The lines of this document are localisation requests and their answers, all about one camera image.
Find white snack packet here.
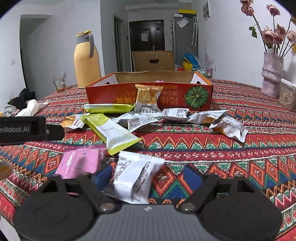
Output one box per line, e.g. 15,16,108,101
103,151,165,204

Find pink snack packet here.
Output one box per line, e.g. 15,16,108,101
55,144,107,179

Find pumpkin oat cracker packet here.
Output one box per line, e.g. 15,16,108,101
60,114,88,133

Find green white bar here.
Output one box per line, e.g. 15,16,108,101
80,113,140,155
82,103,135,114

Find white crumpled cloth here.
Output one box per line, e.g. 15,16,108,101
15,99,49,117

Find white orange packet far right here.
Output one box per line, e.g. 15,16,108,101
210,116,248,143

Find patterned red tablecloth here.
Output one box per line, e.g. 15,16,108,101
1,80,295,240

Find glass cup with drink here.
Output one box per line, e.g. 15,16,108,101
53,72,66,92

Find white packet behind centre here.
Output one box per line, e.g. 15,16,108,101
157,108,189,121

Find white packet barcode centre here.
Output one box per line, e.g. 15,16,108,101
111,113,159,132

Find orange cardboard snack box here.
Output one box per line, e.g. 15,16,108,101
86,70,213,111

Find orange cracker packet upright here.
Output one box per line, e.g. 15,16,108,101
134,84,163,116

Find yellow thermos jug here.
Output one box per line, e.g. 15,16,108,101
74,30,101,89

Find woven tissue box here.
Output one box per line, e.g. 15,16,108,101
279,79,296,112

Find pink textured vase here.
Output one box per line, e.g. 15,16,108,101
261,52,283,99

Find brown cardboard carton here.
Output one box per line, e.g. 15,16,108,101
132,51,175,72

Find grey refrigerator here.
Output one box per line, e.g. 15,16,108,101
171,16,198,65

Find dried pink flowers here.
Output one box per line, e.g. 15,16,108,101
240,0,295,59

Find dark entrance door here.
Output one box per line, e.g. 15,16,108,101
129,20,165,52

